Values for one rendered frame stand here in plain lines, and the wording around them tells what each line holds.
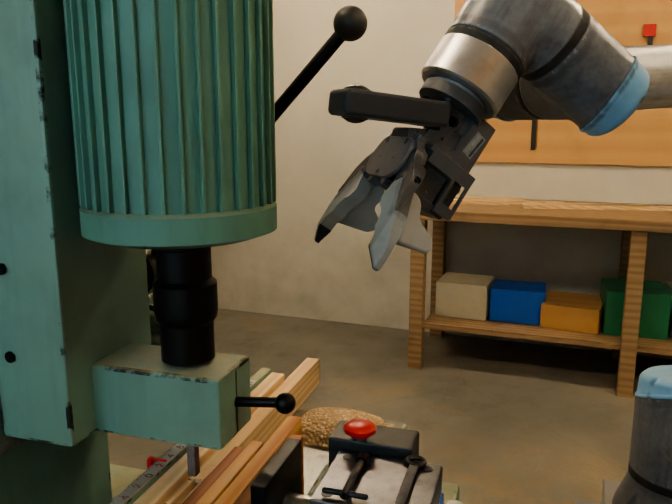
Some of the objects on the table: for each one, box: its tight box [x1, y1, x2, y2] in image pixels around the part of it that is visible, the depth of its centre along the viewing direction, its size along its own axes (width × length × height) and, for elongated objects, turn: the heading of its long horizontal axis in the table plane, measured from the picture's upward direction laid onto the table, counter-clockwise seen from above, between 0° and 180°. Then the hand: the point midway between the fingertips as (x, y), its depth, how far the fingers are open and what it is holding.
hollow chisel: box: [187, 446, 200, 477], centre depth 66 cm, size 1×1×5 cm
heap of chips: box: [302, 407, 395, 447], centre depth 85 cm, size 8×12×3 cm
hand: (336, 252), depth 66 cm, fingers open, 14 cm apart
